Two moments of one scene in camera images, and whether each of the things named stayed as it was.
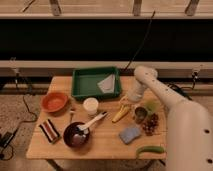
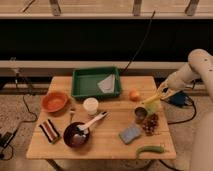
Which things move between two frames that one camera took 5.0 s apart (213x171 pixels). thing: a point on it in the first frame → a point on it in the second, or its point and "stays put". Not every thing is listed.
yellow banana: (123, 111) → (152, 99)
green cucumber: (150, 149) stays put
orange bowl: (54, 103) stays put
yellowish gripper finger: (123, 101) → (161, 87)
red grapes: (151, 126) stays put
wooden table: (104, 128) stays put
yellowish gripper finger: (133, 106) → (167, 94)
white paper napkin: (107, 85) stays put
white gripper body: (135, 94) → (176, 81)
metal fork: (71, 114) stays put
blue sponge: (129, 134) stays put
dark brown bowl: (74, 136) stays put
